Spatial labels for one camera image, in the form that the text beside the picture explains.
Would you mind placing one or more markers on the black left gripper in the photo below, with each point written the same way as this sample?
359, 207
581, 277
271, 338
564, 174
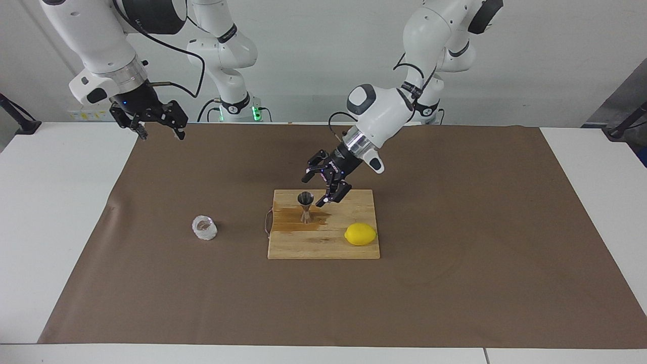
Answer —
343, 162

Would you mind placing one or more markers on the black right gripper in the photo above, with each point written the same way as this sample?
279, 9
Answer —
136, 102

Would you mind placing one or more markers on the steel double jigger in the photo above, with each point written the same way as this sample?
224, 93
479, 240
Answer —
305, 198

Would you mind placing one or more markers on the clear textured glass cup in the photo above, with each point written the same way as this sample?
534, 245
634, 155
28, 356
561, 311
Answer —
204, 231

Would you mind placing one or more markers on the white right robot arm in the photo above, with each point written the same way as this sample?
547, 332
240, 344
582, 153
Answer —
96, 35

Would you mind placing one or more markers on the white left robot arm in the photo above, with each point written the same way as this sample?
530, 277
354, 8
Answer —
429, 35

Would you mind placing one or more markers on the yellow lemon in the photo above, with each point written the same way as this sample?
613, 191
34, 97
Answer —
360, 234

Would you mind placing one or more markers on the wooden cutting board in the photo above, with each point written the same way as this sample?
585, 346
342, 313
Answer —
323, 247

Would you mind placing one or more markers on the white yellow label boxes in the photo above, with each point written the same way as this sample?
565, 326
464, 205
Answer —
81, 115

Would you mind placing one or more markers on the black clamp stand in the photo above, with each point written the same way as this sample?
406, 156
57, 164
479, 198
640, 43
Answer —
28, 126
619, 132

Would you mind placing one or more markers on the brown paper table mat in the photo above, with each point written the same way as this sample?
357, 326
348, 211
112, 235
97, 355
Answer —
202, 293

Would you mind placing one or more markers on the grey side panel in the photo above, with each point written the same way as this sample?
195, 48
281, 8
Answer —
616, 96

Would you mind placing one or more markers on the blue object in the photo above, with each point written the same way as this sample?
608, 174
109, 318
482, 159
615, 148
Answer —
644, 157

